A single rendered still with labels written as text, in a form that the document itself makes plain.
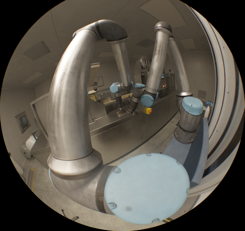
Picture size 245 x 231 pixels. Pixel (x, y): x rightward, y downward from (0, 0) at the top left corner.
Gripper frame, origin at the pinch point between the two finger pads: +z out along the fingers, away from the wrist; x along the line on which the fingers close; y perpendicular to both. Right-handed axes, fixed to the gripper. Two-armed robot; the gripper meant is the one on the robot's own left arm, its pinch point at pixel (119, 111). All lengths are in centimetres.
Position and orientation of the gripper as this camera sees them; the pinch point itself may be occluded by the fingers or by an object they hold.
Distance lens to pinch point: 96.4
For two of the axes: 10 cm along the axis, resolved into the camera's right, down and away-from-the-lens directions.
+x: -4.0, -2.7, 8.8
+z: 1.7, 9.2, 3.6
